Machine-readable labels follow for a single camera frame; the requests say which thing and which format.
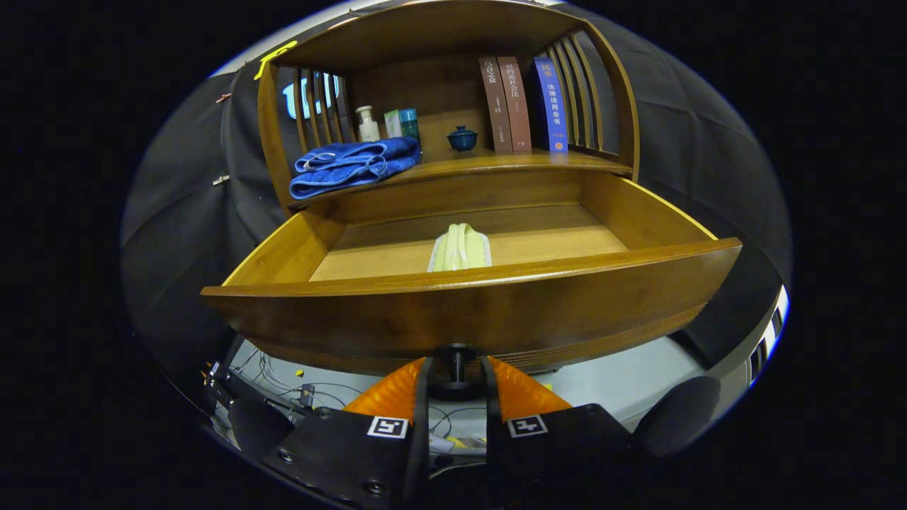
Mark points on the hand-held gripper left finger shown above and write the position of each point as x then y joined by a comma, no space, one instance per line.
354,453

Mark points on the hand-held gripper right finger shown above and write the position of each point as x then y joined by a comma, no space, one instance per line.
553,457

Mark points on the black drawer knob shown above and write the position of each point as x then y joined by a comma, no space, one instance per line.
457,388

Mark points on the wooden drawer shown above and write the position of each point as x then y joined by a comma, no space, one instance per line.
460,319

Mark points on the wooden countertop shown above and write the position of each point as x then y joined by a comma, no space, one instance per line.
496,161

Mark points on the wooden cabinet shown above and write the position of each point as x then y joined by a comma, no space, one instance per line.
425,28

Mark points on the folded blue towel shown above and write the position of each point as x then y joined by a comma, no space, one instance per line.
354,166

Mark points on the white pump bottle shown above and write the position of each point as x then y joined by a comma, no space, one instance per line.
368,129

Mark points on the blue lidded teacup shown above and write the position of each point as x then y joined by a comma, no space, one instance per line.
462,140

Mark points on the white green tube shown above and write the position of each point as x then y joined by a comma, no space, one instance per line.
392,124

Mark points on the teal bottle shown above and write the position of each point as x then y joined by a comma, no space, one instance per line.
409,126

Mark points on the blue book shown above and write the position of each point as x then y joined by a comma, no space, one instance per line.
553,106

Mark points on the light brown book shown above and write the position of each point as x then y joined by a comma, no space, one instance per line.
516,106

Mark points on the dark brown book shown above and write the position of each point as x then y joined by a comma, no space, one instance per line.
496,106

